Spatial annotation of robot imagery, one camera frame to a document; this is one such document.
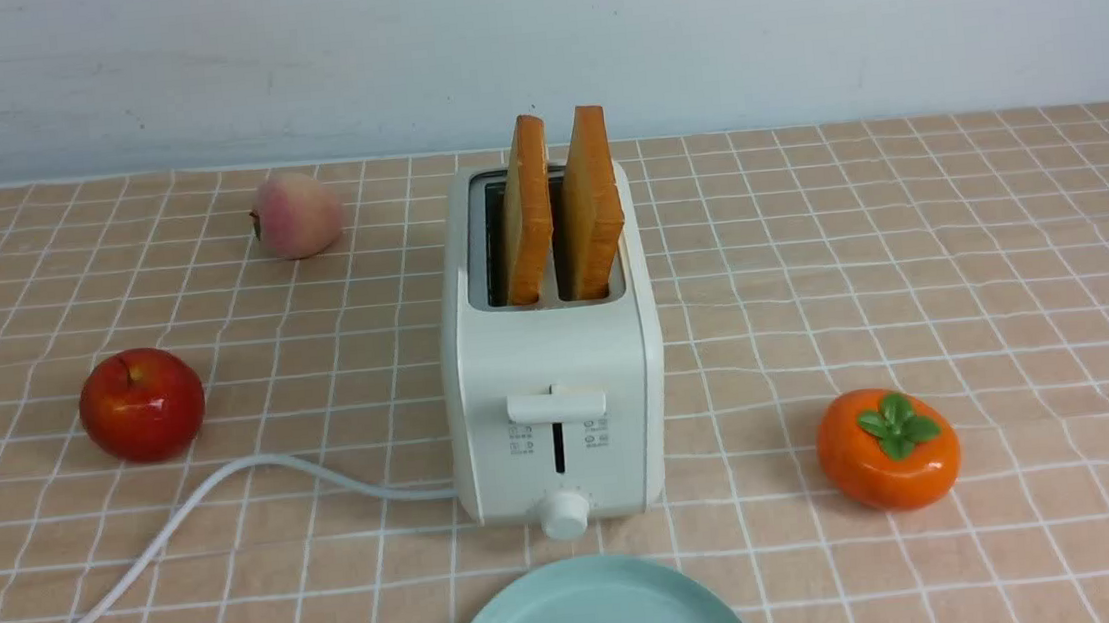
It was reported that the toasted bread slice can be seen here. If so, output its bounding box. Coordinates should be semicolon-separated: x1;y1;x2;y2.
502;114;553;307
561;105;625;302

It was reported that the white two-slot toaster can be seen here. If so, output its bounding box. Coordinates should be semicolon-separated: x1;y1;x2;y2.
425;150;680;550

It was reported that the pink peach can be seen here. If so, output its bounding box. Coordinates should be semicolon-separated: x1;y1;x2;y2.
250;172;346;261

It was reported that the orange persimmon with leaf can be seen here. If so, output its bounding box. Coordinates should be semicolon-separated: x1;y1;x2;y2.
816;388;963;511

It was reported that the red apple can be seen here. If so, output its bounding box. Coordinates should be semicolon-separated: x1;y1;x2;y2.
77;347;206;464

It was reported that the checkered peach tablecloth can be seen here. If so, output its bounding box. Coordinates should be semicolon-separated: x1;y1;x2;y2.
0;102;1109;623

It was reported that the white toaster power cord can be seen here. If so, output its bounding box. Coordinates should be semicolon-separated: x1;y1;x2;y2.
0;438;469;623

